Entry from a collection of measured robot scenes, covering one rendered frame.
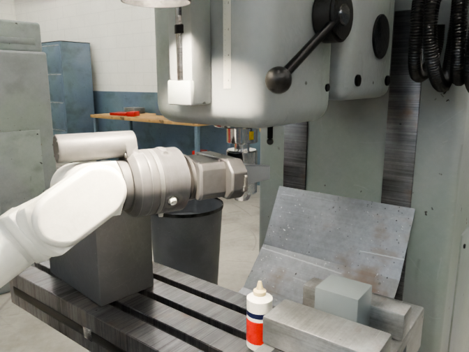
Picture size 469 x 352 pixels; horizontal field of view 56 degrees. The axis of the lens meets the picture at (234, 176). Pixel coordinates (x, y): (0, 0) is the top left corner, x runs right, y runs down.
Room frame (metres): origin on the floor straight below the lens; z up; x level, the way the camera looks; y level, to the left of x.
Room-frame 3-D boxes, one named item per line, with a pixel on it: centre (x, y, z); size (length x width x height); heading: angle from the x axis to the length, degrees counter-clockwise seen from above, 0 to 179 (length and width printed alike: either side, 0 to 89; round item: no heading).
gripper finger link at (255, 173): (0.62, -0.03, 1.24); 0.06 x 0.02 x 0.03; 123
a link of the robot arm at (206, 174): (0.60, 0.07, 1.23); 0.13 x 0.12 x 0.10; 33
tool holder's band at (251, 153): (0.65, -0.01, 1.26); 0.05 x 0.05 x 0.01
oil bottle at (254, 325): (0.62, -0.04, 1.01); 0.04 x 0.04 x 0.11
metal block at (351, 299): (0.54, -0.15, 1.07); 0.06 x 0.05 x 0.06; 54
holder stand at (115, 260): (0.86, 0.28, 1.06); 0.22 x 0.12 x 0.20; 46
